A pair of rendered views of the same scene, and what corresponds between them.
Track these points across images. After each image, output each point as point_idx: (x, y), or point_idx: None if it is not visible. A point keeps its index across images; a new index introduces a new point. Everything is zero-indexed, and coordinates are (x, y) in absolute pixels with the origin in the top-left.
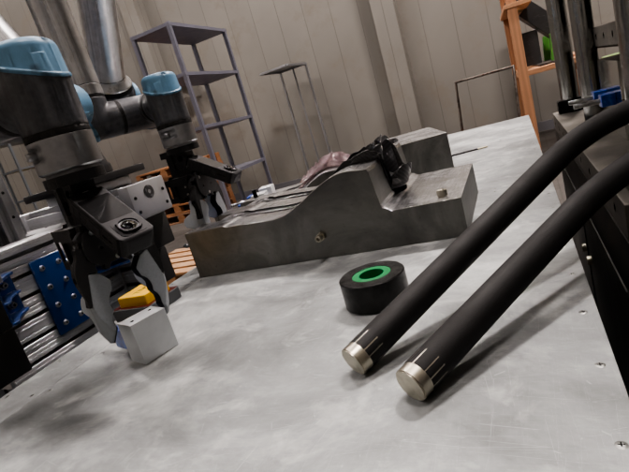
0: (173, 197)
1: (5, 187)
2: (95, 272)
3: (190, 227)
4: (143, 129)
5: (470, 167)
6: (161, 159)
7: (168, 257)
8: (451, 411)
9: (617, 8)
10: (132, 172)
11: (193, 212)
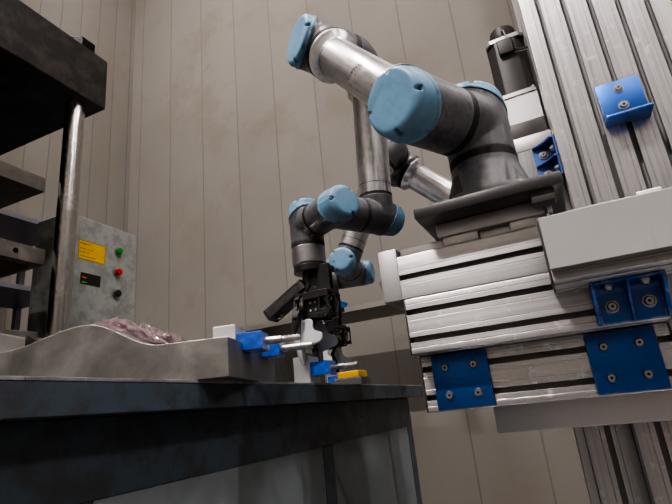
0: (338, 310)
1: (571, 198)
2: (333, 349)
3: (332, 345)
4: (345, 228)
5: None
6: (334, 271)
7: (422, 377)
8: None
9: (68, 326)
10: (424, 228)
11: (323, 332)
